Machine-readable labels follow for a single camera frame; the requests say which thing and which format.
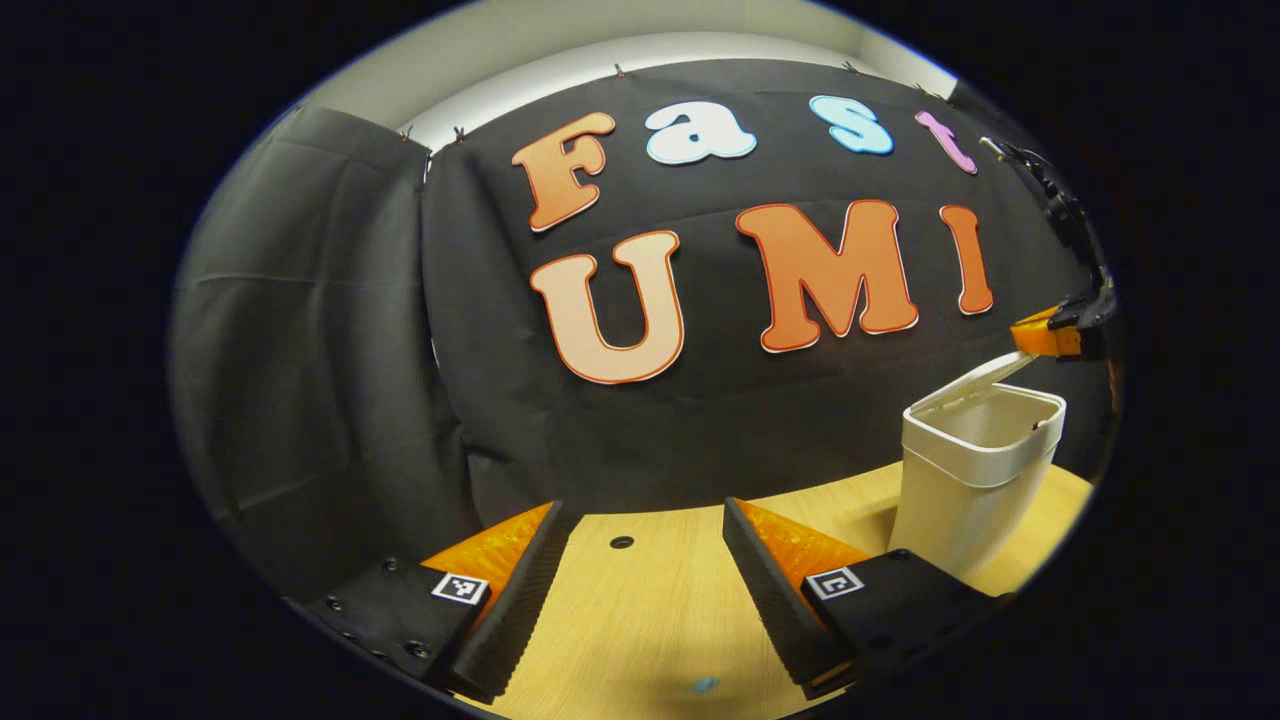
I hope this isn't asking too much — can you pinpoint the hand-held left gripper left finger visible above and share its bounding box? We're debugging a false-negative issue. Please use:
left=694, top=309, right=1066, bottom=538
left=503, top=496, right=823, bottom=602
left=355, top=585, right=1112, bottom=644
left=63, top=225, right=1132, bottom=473
left=305, top=500, right=579, bottom=704

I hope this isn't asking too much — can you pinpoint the white desktop garbage bin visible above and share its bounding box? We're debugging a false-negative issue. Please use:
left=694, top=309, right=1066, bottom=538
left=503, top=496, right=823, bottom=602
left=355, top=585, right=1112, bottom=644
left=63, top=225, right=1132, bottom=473
left=888, top=350, right=1068, bottom=581

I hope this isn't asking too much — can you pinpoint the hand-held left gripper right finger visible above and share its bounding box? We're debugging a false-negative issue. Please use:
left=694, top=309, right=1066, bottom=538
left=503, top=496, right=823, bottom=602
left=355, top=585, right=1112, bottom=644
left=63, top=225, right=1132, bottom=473
left=722, top=497, right=1016, bottom=701

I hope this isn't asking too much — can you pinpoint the wooden desktop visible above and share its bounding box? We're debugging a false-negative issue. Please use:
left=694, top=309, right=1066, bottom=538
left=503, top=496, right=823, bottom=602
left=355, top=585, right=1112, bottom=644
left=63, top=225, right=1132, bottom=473
left=480, top=462, right=1096, bottom=720

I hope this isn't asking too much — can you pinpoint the black backdrop cloth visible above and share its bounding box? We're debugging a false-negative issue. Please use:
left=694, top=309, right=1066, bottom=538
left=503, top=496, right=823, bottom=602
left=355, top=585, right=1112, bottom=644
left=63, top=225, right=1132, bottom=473
left=170, top=60, right=1121, bottom=601

